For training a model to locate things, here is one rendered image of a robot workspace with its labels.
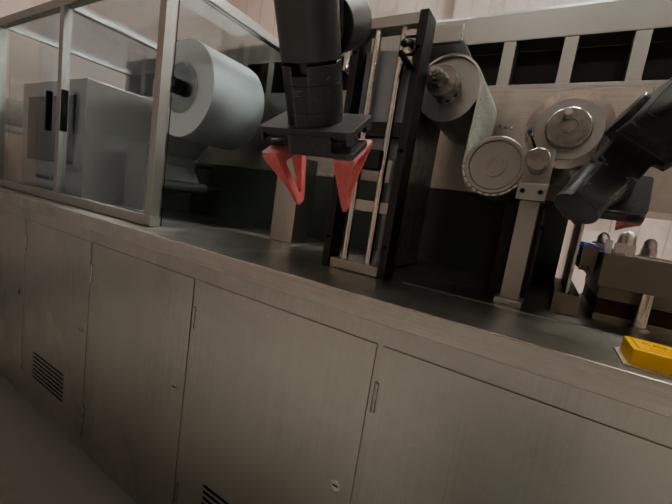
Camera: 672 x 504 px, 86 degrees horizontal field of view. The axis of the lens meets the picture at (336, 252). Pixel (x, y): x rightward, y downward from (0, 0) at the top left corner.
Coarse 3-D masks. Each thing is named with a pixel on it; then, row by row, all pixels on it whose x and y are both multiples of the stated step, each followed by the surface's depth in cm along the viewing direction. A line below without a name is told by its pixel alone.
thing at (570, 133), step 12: (564, 108) 67; (576, 108) 66; (552, 120) 68; (564, 120) 68; (576, 120) 67; (588, 120) 65; (552, 132) 68; (564, 132) 68; (576, 132) 66; (588, 132) 66; (552, 144) 69; (564, 144) 68; (576, 144) 67
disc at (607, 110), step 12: (552, 96) 70; (564, 96) 69; (576, 96) 68; (588, 96) 67; (600, 96) 66; (540, 108) 71; (600, 108) 66; (612, 108) 65; (528, 120) 72; (612, 120) 65; (528, 144) 72; (588, 156) 67; (564, 168) 69
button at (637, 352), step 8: (624, 336) 50; (624, 344) 49; (632, 344) 46; (640, 344) 46; (648, 344) 47; (656, 344) 48; (624, 352) 48; (632, 352) 45; (640, 352) 44; (648, 352) 44; (656, 352) 44; (664, 352) 44; (632, 360) 45; (640, 360) 44; (648, 360) 44; (656, 360) 43; (664, 360) 43; (648, 368) 44; (656, 368) 43; (664, 368) 43
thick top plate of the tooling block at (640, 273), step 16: (608, 256) 64; (624, 256) 63; (640, 256) 78; (592, 272) 74; (608, 272) 64; (624, 272) 63; (640, 272) 62; (656, 272) 60; (624, 288) 63; (640, 288) 62; (656, 288) 61
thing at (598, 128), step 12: (552, 108) 70; (588, 108) 67; (540, 120) 71; (600, 120) 66; (540, 132) 71; (600, 132) 66; (540, 144) 71; (588, 144) 67; (564, 156) 69; (576, 156) 68; (576, 168) 80
